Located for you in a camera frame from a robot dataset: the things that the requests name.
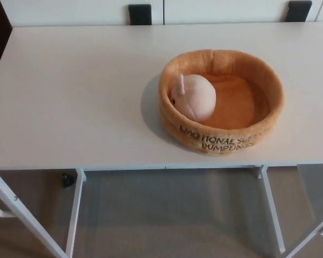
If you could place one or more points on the pale pink dumpling plush toy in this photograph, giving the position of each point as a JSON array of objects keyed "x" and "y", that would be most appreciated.
[{"x": 196, "y": 96}]

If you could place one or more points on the orange round plush basket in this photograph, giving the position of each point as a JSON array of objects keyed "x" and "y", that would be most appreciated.
[{"x": 245, "y": 107}]

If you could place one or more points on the small black floor object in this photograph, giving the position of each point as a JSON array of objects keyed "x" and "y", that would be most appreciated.
[{"x": 68, "y": 180}]

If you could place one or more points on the black rectangular panel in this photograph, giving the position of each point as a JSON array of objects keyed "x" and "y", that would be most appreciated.
[
  {"x": 300, "y": 11},
  {"x": 140, "y": 14}
]

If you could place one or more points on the white cabinet front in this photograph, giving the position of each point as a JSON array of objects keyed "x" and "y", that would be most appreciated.
[{"x": 218, "y": 10}]

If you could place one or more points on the white table leg frame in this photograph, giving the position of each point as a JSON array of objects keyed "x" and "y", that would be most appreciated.
[
  {"x": 76, "y": 212},
  {"x": 273, "y": 212}
]

